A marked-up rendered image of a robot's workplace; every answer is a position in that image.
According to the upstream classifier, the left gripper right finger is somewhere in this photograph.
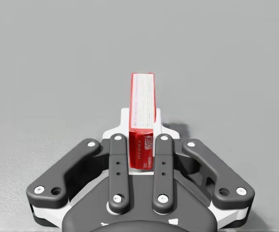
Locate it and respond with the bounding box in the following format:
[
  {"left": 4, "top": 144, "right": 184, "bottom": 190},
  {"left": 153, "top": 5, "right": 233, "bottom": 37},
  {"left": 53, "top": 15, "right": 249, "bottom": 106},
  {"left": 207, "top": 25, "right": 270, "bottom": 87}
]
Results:
[{"left": 152, "top": 108, "right": 255, "bottom": 215}]

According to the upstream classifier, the red carton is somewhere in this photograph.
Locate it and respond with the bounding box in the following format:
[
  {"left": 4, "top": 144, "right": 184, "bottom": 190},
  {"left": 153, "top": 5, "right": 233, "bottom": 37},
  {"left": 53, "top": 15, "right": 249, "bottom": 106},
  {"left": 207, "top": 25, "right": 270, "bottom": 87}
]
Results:
[{"left": 128, "top": 72, "right": 158, "bottom": 171}]

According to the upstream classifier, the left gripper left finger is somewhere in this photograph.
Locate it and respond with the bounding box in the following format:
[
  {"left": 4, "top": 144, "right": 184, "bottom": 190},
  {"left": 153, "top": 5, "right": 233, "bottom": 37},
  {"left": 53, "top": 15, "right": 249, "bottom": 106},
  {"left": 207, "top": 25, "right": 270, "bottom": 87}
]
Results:
[{"left": 26, "top": 107, "right": 131, "bottom": 215}]

